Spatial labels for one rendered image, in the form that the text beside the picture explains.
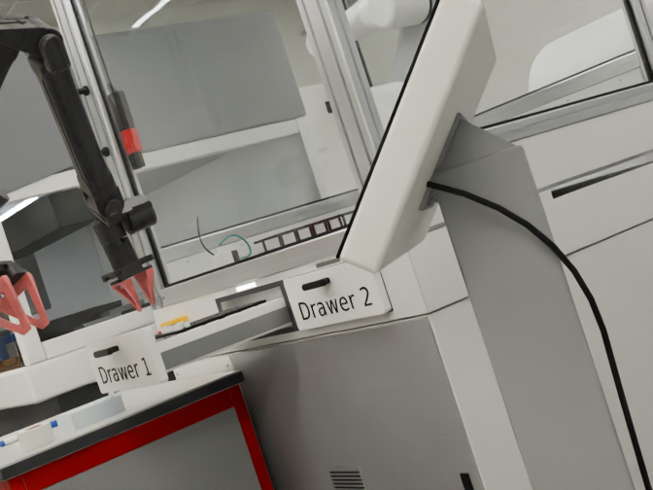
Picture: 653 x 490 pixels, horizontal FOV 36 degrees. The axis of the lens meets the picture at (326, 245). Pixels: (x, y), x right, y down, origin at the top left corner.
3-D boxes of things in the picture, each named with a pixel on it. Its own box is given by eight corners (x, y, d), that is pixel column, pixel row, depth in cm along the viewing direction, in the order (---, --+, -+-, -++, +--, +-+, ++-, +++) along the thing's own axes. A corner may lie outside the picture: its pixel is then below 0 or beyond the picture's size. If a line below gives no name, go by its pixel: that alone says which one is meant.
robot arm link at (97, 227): (86, 223, 211) (94, 218, 206) (115, 210, 214) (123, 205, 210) (101, 253, 212) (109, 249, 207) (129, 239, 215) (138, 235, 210)
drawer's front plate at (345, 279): (386, 313, 186) (367, 256, 186) (298, 331, 210) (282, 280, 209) (393, 310, 188) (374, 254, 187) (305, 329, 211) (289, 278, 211)
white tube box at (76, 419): (75, 431, 215) (70, 413, 215) (60, 433, 222) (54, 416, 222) (125, 410, 223) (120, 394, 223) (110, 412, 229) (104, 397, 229)
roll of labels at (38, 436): (34, 444, 214) (27, 427, 214) (61, 437, 212) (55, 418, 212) (16, 454, 208) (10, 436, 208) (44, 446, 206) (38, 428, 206)
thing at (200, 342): (163, 373, 195) (154, 343, 195) (109, 383, 215) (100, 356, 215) (321, 313, 219) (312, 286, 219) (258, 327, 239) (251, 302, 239)
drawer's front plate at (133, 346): (161, 383, 192) (143, 329, 192) (101, 394, 215) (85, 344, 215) (169, 380, 193) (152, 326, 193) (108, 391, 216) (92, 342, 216)
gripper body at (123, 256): (156, 261, 211) (141, 228, 211) (115, 281, 206) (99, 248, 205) (144, 265, 217) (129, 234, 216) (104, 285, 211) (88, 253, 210)
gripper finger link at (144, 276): (168, 297, 211) (149, 258, 210) (140, 312, 207) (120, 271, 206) (155, 301, 217) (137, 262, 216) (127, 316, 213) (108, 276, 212)
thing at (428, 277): (428, 313, 180) (402, 236, 180) (169, 364, 262) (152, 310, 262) (707, 194, 238) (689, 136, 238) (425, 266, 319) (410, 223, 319)
